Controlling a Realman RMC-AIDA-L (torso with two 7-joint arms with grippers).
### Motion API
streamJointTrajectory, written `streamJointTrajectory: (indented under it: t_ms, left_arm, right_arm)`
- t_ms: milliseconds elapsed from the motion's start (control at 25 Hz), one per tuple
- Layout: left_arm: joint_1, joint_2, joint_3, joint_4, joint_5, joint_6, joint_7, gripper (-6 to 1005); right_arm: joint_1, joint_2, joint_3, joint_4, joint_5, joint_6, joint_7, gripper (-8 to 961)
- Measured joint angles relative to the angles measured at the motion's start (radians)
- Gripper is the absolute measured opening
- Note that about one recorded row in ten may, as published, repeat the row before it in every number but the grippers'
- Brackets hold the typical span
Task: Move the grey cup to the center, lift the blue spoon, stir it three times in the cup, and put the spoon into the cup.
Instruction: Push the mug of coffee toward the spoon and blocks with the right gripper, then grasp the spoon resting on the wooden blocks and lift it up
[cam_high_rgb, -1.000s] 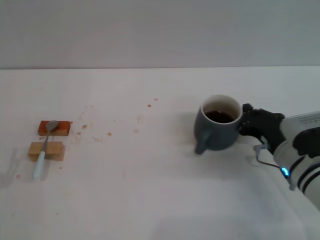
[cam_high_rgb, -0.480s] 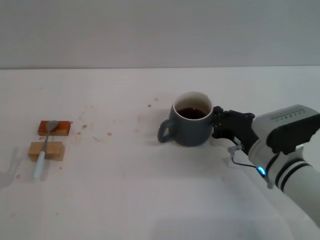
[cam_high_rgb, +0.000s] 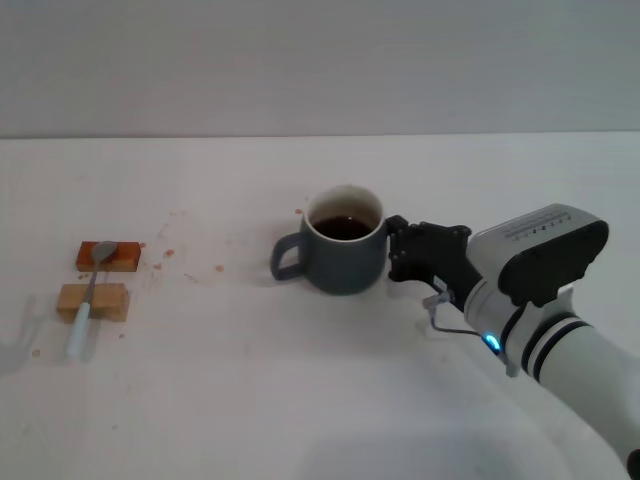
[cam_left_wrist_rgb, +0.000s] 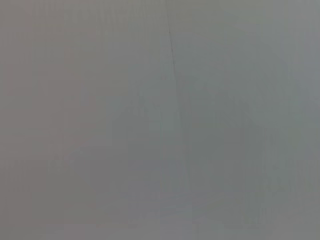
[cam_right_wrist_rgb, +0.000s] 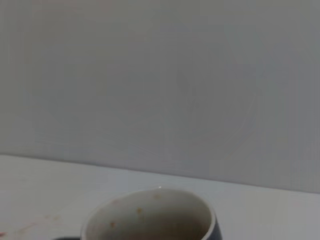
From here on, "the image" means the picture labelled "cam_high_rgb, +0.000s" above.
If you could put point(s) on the right wrist camera housing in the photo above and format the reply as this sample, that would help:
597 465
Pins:
550 255

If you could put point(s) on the light tan wooden block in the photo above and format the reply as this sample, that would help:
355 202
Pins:
112 300

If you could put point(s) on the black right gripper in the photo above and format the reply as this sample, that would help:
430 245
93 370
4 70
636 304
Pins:
442 255

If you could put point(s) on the grey ceramic coffee cup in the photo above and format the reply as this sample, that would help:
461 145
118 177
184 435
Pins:
340 265

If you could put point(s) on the dark orange wooden block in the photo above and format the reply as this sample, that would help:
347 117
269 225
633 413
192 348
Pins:
127 257

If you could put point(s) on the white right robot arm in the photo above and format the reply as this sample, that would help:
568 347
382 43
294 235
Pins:
575 370

